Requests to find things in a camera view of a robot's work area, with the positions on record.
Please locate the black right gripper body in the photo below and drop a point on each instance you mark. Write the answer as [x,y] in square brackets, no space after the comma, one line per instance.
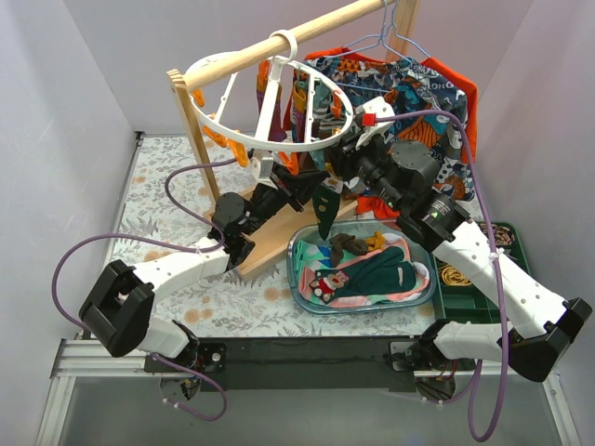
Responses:
[347,151]

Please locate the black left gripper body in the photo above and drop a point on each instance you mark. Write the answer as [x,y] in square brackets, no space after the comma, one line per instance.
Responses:
[288,191]

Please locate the teal clothespin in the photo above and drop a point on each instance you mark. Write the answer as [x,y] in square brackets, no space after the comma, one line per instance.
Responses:
[319,160]

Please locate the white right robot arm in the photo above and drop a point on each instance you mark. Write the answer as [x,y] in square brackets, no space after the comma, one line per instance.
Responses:
[539,325]

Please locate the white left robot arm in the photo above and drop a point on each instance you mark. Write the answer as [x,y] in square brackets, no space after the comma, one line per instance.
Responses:
[118,309]

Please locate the white round sock hanger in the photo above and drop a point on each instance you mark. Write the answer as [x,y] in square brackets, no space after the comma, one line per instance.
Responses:
[279,50]

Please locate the purple yellow-cuff sock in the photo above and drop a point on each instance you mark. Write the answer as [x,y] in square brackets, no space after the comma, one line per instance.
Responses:
[277,133]

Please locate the small brown sock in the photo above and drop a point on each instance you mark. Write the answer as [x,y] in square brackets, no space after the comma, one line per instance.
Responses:
[344,242]

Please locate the patterned blue orange shorts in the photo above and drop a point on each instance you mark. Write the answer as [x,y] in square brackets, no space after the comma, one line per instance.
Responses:
[418,121]

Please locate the reindeer sock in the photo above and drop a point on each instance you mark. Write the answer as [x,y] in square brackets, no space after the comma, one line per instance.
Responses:
[326,283]

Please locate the clear glass sock container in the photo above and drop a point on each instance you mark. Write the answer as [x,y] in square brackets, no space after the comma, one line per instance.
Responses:
[308,252]

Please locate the dark teal sock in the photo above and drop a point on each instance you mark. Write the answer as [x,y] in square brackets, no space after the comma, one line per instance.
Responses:
[385,273]

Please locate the floral table mat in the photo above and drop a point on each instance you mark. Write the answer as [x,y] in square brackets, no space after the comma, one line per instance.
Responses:
[227,305]

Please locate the yellow orange clothespin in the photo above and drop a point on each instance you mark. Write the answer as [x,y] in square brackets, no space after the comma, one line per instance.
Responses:
[199,97]

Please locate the dark green compartment tray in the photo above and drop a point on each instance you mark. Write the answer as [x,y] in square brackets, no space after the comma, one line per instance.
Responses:
[470,254]

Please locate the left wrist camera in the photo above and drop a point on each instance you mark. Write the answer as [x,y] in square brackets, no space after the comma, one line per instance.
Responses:
[261,169]

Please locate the blue wire clothes hanger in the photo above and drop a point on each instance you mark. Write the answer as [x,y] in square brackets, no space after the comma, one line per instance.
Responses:
[385,30]

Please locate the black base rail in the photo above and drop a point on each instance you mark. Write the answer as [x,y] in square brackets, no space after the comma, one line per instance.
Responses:
[252,363]

